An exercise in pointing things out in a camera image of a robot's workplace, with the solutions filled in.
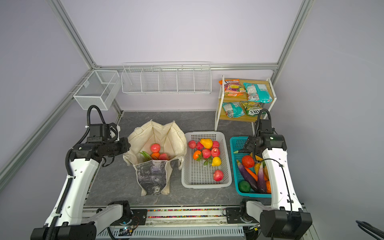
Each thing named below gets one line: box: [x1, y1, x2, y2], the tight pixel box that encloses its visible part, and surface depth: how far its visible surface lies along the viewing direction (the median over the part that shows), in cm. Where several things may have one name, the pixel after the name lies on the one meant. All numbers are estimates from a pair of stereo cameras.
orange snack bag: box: [218, 79, 246, 97], surface depth 84 cm
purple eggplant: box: [236, 160, 259, 193], surface depth 86 cm
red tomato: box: [242, 155, 255, 169], surface depth 88 cm
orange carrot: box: [244, 167, 258, 182], surface depth 87 cm
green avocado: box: [238, 180, 251, 193], surface depth 80 cm
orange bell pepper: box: [266, 180, 272, 194], surface depth 77 cm
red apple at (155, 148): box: [150, 143, 161, 153], surface depth 93 cm
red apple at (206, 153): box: [202, 149, 211, 159], surface depth 93 cm
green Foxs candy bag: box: [240, 101, 263, 117], surface depth 98 cm
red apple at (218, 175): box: [213, 169, 224, 182], surface depth 84 cm
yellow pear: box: [200, 138, 213, 149], surface depth 95 cm
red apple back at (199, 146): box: [196, 141, 204, 150], surface depth 96 cm
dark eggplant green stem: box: [233, 149, 251, 154], surface depth 96 cm
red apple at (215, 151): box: [211, 147, 221, 157], surface depth 93 cm
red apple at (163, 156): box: [159, 153, 169, 160], surface depth 88 cm
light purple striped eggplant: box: [257, 162, 267, 194], surface depth 79 cm
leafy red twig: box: [196, 153, 213, 166], surface depth 93 cm
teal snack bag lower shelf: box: [222, 101, 246, 118], surface depth 98 cm
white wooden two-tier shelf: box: [214, 75, 277, 136], surface depth 86 cm
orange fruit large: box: [151, 152, 161, 160], surface depth 89 cm
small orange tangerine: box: [193, 150, 203, 161], surface depth 91 cm
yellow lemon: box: [211, 156, 222, 167], surface depth 91 cm
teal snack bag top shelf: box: [243, 82, 273, 104], surface depth 82 cm
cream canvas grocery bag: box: [123, 119, 187, 196], surface depth 81 cm
